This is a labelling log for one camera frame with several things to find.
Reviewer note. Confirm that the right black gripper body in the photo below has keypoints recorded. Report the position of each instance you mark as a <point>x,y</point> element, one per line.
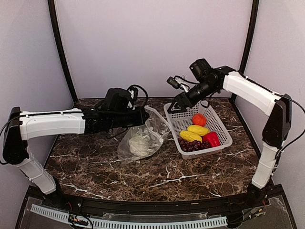
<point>205,90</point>

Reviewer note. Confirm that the red bell pepper toy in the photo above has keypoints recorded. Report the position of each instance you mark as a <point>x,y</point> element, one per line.
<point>212,139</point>

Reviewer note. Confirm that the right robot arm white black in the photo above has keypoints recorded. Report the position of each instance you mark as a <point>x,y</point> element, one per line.
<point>278,109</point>

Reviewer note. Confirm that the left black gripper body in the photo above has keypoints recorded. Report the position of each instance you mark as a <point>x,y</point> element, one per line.
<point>120,119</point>

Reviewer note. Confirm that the black frame post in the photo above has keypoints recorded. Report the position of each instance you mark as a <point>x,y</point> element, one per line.
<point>60,49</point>
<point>250,35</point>

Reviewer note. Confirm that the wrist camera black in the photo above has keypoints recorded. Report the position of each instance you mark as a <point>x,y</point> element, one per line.
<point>178,82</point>
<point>133,90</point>

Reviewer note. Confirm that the clear polka dot zip bag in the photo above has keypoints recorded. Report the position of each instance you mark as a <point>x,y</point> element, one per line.
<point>155,131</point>

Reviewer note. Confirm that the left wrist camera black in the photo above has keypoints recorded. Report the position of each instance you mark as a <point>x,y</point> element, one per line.
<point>133,90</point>

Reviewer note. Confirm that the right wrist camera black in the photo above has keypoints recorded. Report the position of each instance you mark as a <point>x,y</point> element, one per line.
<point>178,82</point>

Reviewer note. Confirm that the small circuit board with wires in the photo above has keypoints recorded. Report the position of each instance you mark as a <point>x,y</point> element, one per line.
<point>76,223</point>

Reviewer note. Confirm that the black front rail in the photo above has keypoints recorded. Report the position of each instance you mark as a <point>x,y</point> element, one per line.
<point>225,205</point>

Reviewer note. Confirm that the orange pumpkin toy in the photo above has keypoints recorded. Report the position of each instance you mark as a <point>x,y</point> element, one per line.
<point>199,119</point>

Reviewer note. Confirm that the white slotted cable duct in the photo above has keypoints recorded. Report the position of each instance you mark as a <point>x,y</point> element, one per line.
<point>124,221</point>

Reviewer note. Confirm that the left black frame post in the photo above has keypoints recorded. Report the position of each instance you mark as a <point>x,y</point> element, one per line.
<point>60,49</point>

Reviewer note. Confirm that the right black frame post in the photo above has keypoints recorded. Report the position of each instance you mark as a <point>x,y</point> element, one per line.
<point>250,35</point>

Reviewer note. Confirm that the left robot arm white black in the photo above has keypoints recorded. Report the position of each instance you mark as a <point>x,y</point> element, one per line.
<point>23,126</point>

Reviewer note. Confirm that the white cauliflower toy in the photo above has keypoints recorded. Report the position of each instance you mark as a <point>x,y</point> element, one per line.
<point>139,148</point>

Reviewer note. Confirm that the yellow corn toy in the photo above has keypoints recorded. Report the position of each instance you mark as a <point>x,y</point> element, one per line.
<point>190,136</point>
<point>199,130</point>

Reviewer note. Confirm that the white plastic perforated basket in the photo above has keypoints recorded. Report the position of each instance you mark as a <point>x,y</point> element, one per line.
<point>181,121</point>

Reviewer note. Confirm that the dark red grape bunch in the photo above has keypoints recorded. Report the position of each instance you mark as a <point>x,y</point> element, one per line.
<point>188,146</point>

